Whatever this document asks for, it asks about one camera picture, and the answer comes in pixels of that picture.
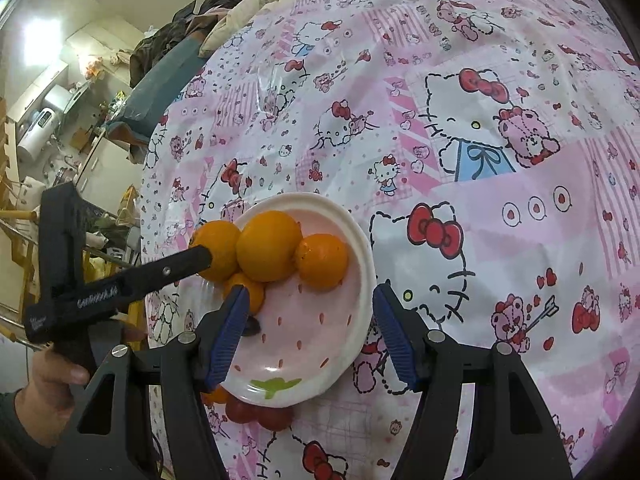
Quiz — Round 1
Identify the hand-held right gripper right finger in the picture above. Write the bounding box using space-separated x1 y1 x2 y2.
372 282 573 480

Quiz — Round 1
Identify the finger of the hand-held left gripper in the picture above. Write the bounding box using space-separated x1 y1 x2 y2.
124 244 213 305

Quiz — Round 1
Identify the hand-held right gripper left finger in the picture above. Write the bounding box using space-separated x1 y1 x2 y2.
47 285 251 480

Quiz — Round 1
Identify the small orange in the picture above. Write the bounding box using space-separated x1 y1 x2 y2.
191 220 242 282
201 384 232 406
223 272 267 316
294 233 349 291

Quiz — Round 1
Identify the pink strawberry-print plate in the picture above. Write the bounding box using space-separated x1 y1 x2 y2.
192 192 377 407

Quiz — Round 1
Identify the large orange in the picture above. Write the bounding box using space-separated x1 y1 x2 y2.
236 210 304 282

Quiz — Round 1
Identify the person's left forearm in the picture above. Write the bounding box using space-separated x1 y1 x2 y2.
0 387 76 480

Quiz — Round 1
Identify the person's left hand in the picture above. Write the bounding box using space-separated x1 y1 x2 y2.
31 342 92 413

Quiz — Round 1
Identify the red tomato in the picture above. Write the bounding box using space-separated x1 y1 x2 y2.
255 405 295 431
225 396 258 424

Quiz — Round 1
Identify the white water heater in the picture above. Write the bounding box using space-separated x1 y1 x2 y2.
17 107 60 161

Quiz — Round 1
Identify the pink cartoon printed blanket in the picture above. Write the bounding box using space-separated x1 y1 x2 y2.
140 0 640 480

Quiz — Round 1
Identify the heap of brown clothes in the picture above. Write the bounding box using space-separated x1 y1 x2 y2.
129 0 251 88

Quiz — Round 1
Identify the cream duvet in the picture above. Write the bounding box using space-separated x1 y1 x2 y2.
199 0 416 58

